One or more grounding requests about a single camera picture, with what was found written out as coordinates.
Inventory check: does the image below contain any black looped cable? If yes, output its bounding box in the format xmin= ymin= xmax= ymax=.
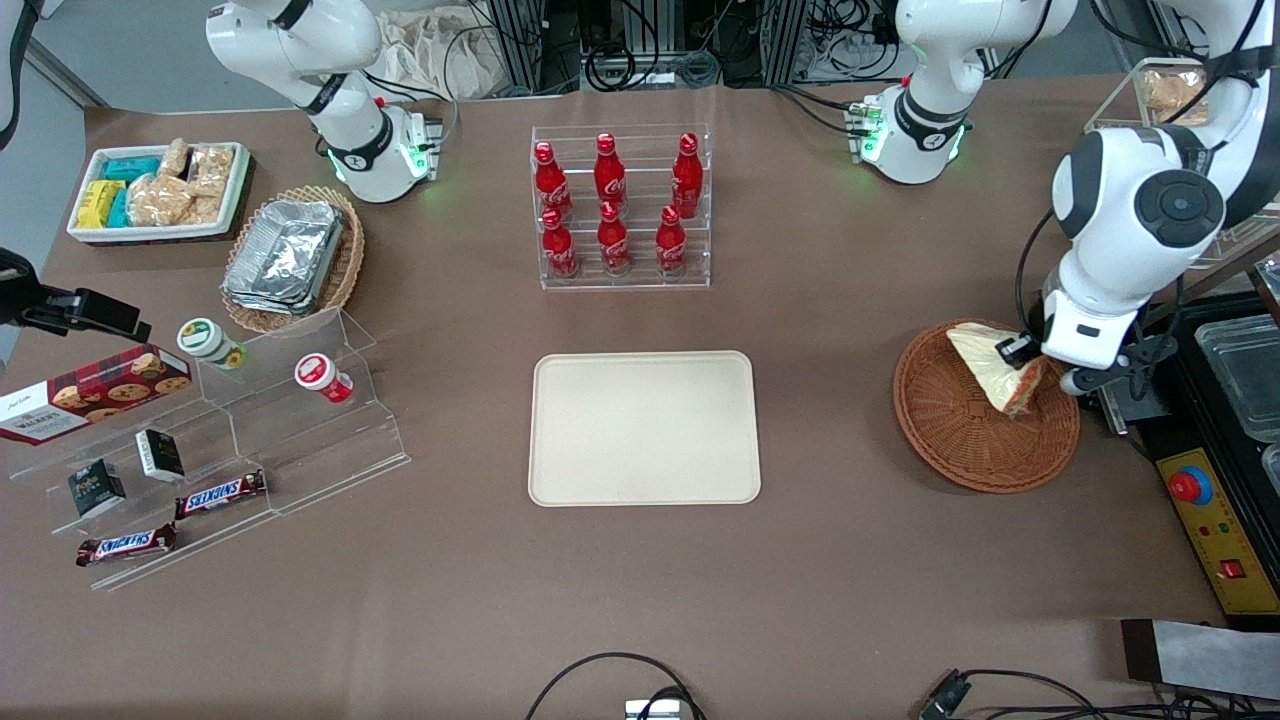
xmin=524 ymin=652 xmax=706 ymax=720

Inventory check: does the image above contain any clear acrylic bottle rack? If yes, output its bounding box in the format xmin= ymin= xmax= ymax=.
xmin=530 ymin=123 xmax=713 ymax=292

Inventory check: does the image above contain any black cable tangle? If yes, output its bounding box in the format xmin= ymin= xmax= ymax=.
xmin=545 ymin=0 xmax=781 ymax=93

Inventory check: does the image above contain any red emergency stop button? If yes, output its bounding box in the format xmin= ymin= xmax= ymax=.
xmin=1168 ymin=464 xmax=1214 ymax=507

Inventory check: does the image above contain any red cola bottle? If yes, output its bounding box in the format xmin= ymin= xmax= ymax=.
xmin=597 ymin=200 xmax=632 ymax=276
xmin=594 ymin=133 xmax=628 ymax=213
xmin=541 ymin=207 xmax=580 ymax=279
xmin=671 ymin=133 xmax=704 ymax=219
xmin=533 ymin=141 xmax=574 ymax=221
xmin=656 ymin=205 xmax=689 ymax=276

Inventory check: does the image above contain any cream plastic tray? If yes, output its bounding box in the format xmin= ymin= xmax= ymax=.
xmin=527 ymin=350 xmax=763 ymax=508

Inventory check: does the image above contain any white rectangular snack tray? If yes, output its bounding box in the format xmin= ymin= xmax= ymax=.
xmin=66 ymin=142 xmax=253 ymax=245

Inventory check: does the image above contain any triangle sandwich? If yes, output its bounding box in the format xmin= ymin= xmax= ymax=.
xmin=945 ymin=320 xmax=1046 ymax=417

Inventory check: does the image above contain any green lid white cup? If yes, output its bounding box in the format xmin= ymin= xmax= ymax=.
xmin=177 ymin=317 xmax=248 ymax=371

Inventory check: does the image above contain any red lid white cup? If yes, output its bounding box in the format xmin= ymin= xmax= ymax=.
xmin=294 ymin=353 xmax=354 ymax=405

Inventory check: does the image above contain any grey flat strip black edge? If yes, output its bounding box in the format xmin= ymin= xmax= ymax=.
xmin=1120 ymin=618 xmax=1280 ymax=701

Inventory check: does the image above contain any beige cloth bag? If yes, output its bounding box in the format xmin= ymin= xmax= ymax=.
xmin=375 ymin=8 xmax=506 ymax=101

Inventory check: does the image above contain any red cookie box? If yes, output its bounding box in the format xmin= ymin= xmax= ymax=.
xmin=0 ymin=343 xmax=193 ymax=447

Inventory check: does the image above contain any aluminium frame post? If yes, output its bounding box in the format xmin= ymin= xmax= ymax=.
xmin=480 ymin=0 xmax=548 ymax=96
xmin=763 ymin=0 xmax=811 ymax=86

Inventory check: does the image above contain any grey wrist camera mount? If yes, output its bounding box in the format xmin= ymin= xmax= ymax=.
xmin=1060 ymin=335 xmax=1181 ymax=398

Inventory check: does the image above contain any black sealing machine yellow panel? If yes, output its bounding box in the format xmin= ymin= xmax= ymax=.
xmin=1095 ymin=255 xmax=1280 ymax=631

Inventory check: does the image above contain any white wire basket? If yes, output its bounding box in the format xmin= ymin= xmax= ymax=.
xmin=1085 ymin=58 xmax=1280 ymax=267

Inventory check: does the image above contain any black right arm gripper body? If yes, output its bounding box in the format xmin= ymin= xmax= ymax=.
xmin=0 ymin=248 xmax=81 ymax=331

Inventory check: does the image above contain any oval light wicker basket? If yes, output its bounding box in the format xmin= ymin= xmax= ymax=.
xmin=220 ymin=185 xmax=366 ymax=336

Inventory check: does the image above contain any black connector with cable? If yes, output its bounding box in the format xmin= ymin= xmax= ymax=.
xmin=918 ymin=668 xmax=1280 ymax=720

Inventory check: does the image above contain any stack of foil containers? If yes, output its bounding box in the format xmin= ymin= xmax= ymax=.
xmin=222 ymin=200 xmax=346 ymax=316

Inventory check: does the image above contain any small black box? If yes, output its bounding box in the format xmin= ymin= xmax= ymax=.
xmin=67 ymin=458 xmax=128 ymax=519
xmin=135 ymin=429 xmax=186 ymax=484

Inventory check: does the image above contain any brown chocolate bar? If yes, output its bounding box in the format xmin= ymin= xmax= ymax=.
xmin=76 ymin=522 xmax=179 ymax=568
xmin=175 ymin=469 xmax=268 ymax=520

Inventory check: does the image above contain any clear acrylic tiered stand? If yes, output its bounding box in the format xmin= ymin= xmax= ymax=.
xmin=8 ymin=308 xmax=413 ymax=593

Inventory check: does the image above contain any yellow snack pack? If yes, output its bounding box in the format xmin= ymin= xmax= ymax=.
xmin=78 ymin=180 xmax=126 ymax=229

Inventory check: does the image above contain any round brown wicker basket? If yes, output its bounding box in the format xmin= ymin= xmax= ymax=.
xmin=892 ymin=322 xmax=1082 ymax=495

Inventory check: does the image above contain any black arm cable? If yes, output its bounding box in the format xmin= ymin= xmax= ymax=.
xmin=1013 ymin=205 xmax=1061 ymax=346

